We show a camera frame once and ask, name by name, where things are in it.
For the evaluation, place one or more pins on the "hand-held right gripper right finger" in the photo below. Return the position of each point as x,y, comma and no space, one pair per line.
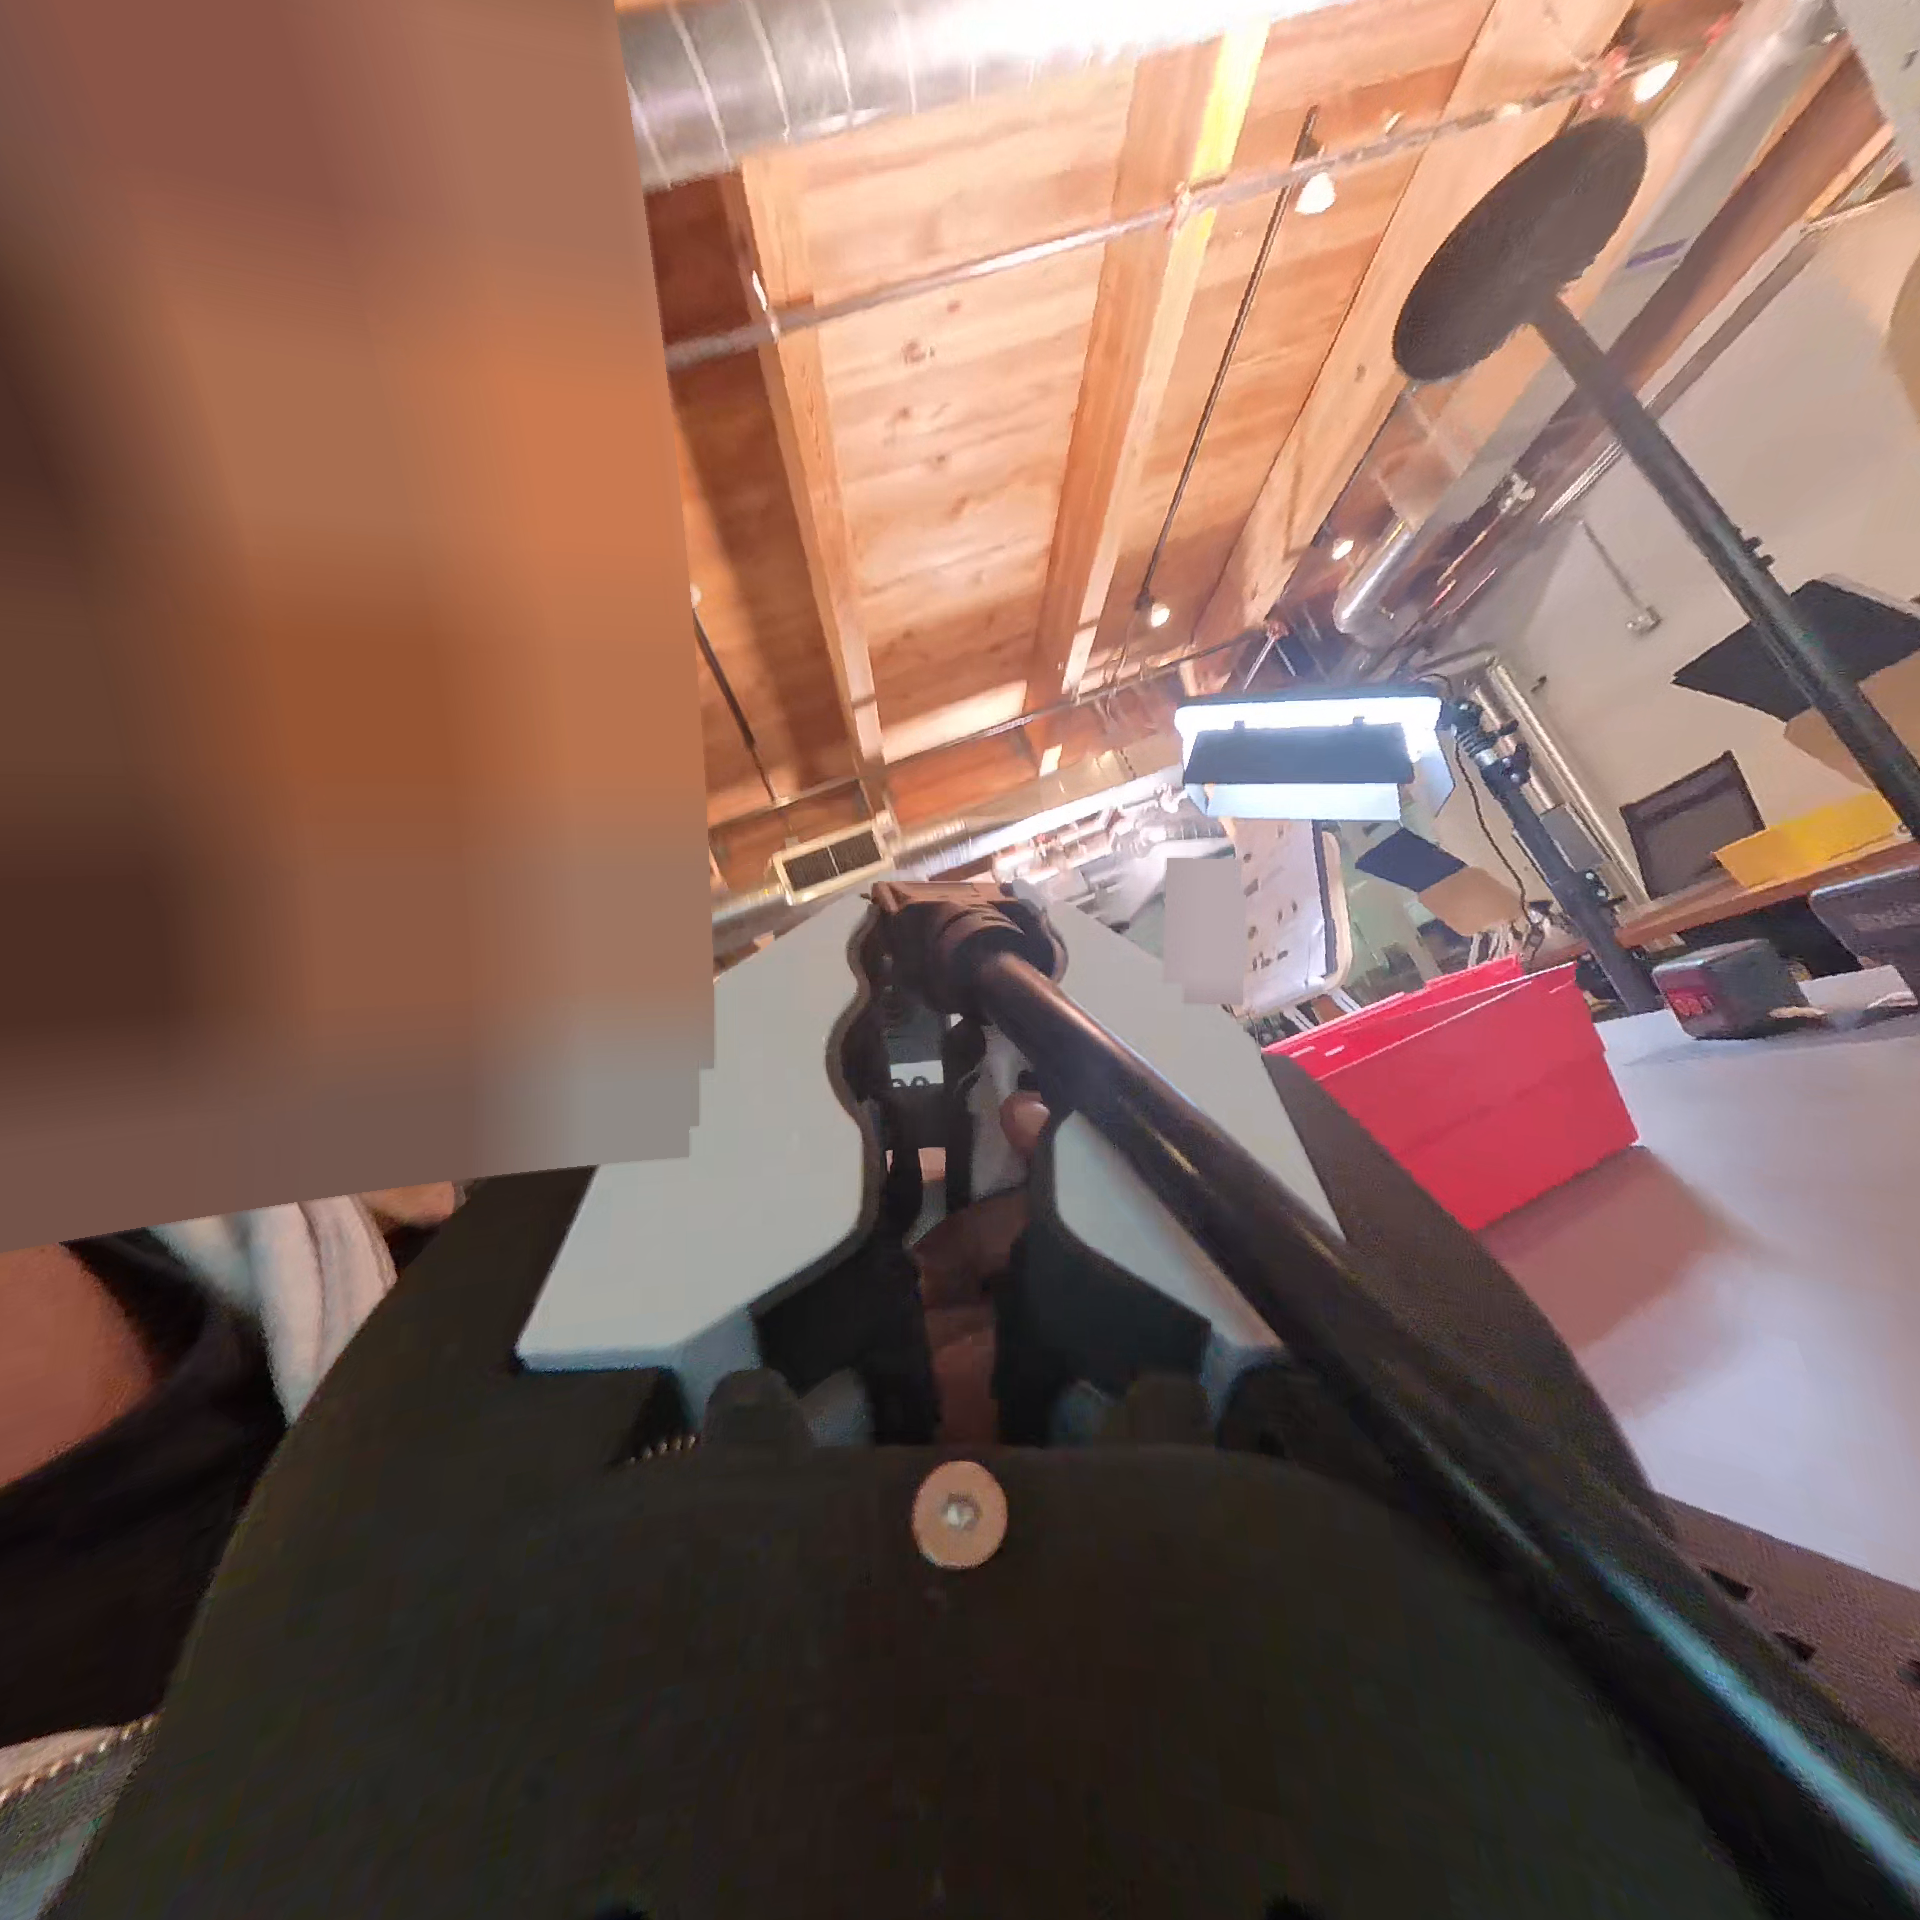
1142,1260

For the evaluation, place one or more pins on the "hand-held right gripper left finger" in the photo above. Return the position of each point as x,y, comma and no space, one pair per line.
720,1200

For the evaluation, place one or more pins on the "red plastic bin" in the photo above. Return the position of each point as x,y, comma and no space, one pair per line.
1471,1096

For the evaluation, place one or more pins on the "black power strip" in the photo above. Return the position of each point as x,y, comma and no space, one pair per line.
1830,1621

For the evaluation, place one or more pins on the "person's left hand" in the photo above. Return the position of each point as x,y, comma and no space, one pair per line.
960,1320

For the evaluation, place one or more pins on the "panel light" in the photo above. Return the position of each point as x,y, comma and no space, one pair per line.
1299,749

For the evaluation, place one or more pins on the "black light stand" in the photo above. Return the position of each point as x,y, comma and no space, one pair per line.
1560,868

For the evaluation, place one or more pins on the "grey timer device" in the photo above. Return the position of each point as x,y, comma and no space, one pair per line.
1867,922
1723,991

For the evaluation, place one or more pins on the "yellow box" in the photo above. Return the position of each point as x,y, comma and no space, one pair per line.
1808,840

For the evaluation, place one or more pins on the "black disc on pole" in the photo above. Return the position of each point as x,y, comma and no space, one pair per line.
1515,255

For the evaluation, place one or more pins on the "silver air duct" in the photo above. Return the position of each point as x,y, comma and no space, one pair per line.
839,75

